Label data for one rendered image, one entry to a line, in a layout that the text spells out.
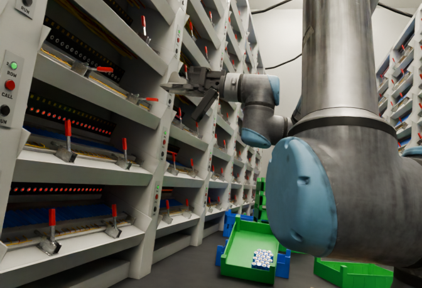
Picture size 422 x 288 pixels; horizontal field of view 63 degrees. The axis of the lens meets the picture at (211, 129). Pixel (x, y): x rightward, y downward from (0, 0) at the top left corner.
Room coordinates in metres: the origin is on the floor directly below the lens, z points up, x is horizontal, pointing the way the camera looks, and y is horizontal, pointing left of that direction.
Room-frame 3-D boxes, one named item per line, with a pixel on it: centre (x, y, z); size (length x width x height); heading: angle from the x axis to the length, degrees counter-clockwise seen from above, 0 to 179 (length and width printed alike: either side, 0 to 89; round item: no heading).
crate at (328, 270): (1.51, -0.69, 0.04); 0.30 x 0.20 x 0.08; 104
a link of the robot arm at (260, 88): (1.02, -0.13, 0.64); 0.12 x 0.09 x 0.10; 76
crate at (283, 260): (1.56, -0.25, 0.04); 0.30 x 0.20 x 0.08; 75
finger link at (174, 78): (1.07, 0.14, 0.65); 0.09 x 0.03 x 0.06; 84
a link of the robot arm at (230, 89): (1.04, -0.05, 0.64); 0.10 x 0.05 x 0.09; 166
